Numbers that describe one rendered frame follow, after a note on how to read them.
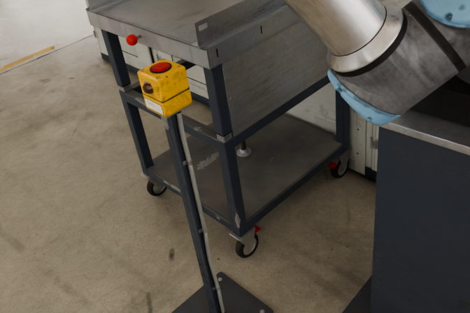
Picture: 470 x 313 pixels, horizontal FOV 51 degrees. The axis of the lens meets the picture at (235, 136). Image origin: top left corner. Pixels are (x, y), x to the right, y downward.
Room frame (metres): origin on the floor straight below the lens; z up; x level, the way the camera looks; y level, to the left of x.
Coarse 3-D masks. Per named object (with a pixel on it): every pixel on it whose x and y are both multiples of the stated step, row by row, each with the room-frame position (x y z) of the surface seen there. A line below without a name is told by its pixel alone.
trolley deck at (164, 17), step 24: (144, 0) 1.66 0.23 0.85; (168, 0) 1.62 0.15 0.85; (192, 0) 1.58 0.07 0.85; (216, 0) 1.55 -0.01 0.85; (240, 0) 1.52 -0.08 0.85; (96, 24) 1.62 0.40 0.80; (120, 24) 1.50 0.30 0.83; (144, 24) 1.43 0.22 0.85; (168, 24) 1.40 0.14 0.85; (192, 24) 1.37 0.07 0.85; (264, 24) 1.32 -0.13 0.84; (288, 24) 1.38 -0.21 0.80; (168, 48) 1.31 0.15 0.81; (192, 48) 1.22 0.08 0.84; (216, 48) 1.20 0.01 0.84; (240, 48) 1.25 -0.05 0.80
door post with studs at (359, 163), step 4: (360, 116) 1.60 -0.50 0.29; (360, 120) 1.60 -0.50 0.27; (364, 120) 1.58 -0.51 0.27; (360, 124) 1.60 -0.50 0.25; (364, 124) 1.58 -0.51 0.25; (360, 128) 1.60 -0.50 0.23; (364, 128) 1.58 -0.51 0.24; (360, 132) 1.60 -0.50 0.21; (364, 132) 1.58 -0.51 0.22; (360, 136) 1.60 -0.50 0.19; (364, 136) 1.58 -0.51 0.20; (360, 140) 1.60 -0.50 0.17; (364, 140) 1.58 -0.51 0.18; (360, 144) 1.60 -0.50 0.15; (364, 144) 1.58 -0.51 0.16; (360, 148) 1.60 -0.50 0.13; (364, 148) 1.58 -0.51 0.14; (360, 152) 1.60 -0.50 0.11; (360, 156) 1.60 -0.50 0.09; (360, 160) 1.60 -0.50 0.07; (356, 164) 1.61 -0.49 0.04; (360, 164) 1.60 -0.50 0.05; (356, 168) 1.61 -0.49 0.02; (360, 168) 1.59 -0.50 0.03; (360, 172) 1.59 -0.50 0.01
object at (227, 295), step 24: (168, 120) 0.99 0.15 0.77; (192, 168) 1.00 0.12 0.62; (192, 192) 1.00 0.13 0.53; (192, 216) 0.98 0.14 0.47; (216, 288) 0.99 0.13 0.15; (240, 288) 1.09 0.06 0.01; (192, 312) 1.03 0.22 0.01; (216, 312) 0.98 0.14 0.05; (240, 312) 1.00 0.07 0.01; (264, 312) 0.99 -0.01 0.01
